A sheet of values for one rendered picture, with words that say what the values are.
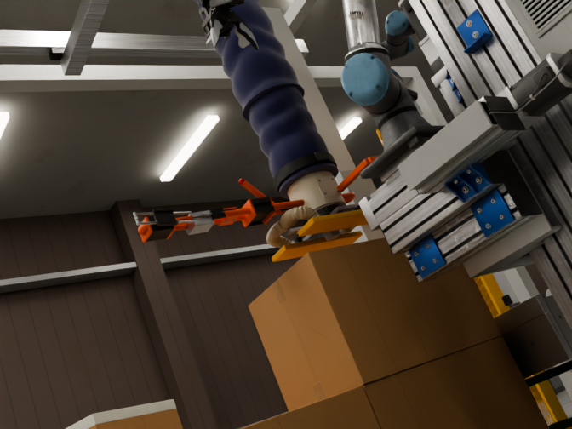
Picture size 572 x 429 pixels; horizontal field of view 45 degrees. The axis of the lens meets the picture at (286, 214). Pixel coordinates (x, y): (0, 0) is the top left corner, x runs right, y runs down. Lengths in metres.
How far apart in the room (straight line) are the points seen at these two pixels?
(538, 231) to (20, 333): 6.33
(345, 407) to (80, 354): 5.93
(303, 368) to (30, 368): 5.52
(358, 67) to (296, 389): 0.99
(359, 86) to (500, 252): 0.55
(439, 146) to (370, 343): 0.65
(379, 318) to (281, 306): 0.31
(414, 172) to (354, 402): 0.64
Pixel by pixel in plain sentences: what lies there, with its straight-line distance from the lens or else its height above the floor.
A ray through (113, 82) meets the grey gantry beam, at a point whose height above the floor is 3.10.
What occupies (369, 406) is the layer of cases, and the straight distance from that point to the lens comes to 1.91.
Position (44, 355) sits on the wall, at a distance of 7.52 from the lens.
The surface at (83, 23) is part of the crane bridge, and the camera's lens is 4.05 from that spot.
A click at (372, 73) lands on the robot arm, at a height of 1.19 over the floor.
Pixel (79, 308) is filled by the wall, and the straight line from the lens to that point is 7.82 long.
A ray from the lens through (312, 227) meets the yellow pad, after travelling 2.17.
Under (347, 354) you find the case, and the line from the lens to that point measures 1.94.
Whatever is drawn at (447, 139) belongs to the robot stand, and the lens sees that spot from 1.58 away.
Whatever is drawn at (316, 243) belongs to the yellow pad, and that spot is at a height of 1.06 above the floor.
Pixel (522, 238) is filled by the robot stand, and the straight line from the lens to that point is 1.79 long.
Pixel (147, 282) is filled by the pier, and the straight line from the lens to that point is 7.98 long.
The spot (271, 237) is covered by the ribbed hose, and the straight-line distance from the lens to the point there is 2.29.
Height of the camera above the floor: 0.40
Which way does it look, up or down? 19 degrees up
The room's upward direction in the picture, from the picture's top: 23 degrees counter-clockwise
